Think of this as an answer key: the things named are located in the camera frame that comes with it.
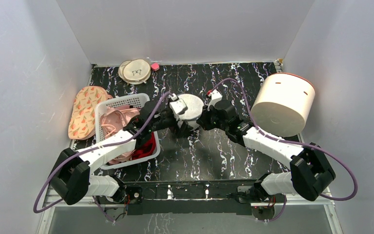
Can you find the pink small block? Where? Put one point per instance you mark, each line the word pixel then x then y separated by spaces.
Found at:
pixel 155 66

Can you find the white plastic laundry basket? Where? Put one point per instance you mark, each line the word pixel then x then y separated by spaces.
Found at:
pixel 137 101

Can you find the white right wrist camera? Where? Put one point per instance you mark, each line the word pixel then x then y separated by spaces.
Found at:
pixel 213 96

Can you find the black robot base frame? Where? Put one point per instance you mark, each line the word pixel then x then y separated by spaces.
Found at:
pixel 198 197

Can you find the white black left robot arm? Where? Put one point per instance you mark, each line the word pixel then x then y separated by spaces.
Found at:
pixel 72 176

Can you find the pink bra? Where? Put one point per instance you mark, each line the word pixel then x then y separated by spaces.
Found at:
pixel 115 119

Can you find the red bra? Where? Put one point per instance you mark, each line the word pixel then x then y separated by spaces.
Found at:
pixel 145 150

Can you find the cream cylindrical drum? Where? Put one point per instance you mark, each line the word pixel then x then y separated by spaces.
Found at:
pixel 283 104

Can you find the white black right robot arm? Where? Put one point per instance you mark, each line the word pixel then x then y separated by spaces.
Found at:
pixel 309 171

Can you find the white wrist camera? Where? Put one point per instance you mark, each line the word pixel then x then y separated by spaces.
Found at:
pixel 177 105
pixel 213 96

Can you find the white cylindrical mesh laundry bag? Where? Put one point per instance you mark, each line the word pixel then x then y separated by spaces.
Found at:
pixel 194 110

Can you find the beige round mesh laundry bag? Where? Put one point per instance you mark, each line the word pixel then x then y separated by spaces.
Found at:
pixel 134 72

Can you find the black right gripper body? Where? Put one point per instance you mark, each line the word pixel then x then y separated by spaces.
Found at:
pixel 204 120

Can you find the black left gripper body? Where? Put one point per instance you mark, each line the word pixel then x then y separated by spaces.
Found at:
pixel 166 121

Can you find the peach floral mesh laundry bag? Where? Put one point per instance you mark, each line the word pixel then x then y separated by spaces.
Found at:
pixel 82 122

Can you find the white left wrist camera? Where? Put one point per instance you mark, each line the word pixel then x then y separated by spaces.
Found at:
pixel 177 105

